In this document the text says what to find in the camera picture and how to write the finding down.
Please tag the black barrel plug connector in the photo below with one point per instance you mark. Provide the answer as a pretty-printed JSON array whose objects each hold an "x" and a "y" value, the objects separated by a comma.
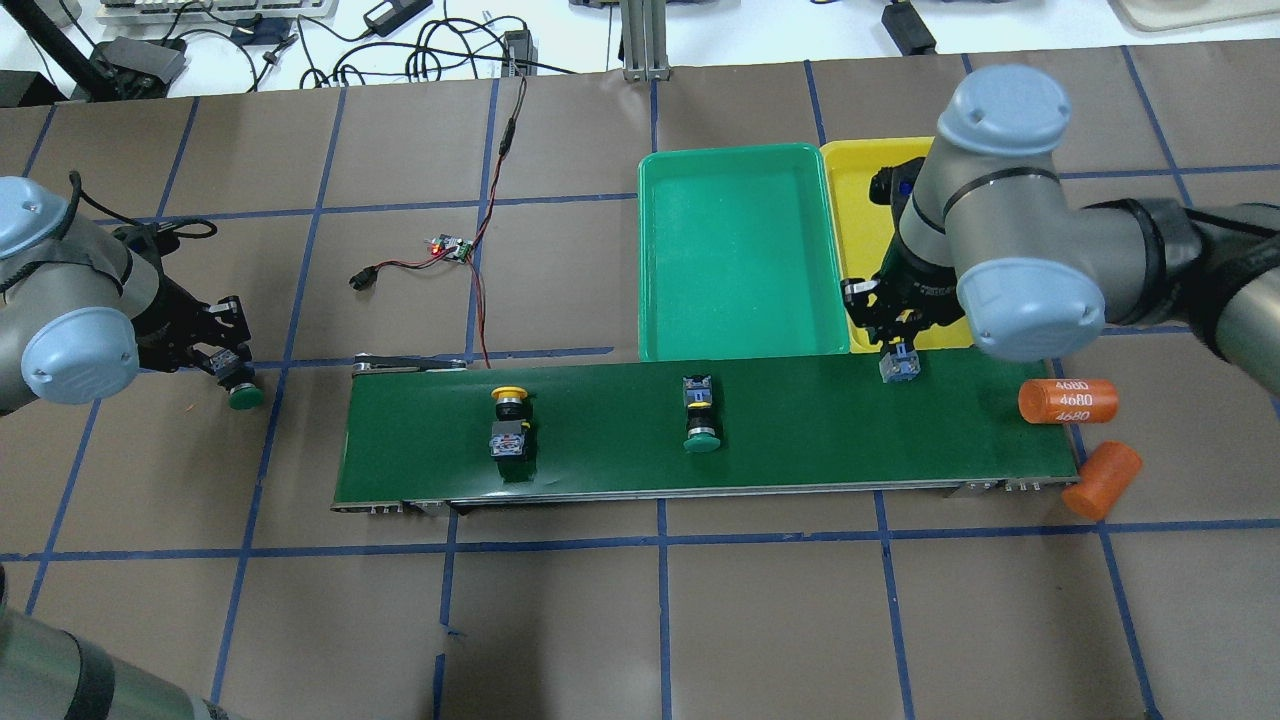
[{"x": 365, "y": 279}]

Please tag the yellow plastic tray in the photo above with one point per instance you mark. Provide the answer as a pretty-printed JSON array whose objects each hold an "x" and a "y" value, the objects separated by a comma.
[{"x": 864, "y": 229}]

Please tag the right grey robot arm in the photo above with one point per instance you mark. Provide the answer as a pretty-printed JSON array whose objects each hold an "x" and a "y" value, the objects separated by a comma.
[{"x": 982, "y": 232}]

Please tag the beige serving tray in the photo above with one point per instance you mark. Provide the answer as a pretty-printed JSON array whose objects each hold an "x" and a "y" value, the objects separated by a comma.
[{"x": 1161, "y": 16}]

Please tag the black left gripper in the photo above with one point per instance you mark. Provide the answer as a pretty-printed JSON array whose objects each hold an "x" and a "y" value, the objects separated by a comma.
[{"x": 170, "y": 330}]

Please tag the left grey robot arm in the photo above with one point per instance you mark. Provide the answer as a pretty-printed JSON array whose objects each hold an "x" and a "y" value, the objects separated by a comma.
[{"x": 87, "y": 308}]

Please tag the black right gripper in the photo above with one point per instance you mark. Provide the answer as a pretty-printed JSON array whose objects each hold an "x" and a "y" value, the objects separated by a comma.
[{"x": 922, "y": 291}]

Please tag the aluminium frame post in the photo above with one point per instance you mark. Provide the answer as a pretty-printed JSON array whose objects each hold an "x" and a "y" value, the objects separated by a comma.
[{"x": 644, "y": 40}]

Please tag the black power adapter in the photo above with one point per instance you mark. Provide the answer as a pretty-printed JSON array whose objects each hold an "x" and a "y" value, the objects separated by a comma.
[{"x": 907, "y": 29}]

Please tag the green plastic tray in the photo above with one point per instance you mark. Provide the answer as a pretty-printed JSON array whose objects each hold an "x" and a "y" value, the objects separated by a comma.
[{"x": 736, "y": 255}]

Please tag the green push button switch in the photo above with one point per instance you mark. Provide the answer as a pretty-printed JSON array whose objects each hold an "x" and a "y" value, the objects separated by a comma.
[
  {"x": 702, "y": 430},
  {"x": 236, "y": 375}
]

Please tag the green conveyor belt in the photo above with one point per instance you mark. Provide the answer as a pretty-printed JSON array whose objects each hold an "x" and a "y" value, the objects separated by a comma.
[{"x": 450, "y": 439}]

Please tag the orange cylinder marked 4680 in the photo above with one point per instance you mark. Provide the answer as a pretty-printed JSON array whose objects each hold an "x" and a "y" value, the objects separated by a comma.
[{"x": 1067, "y": 401}]

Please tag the plain orange cylinder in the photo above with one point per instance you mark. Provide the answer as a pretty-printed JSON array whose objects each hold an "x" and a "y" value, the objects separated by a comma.
[{"x": 1103, "y": 480}]

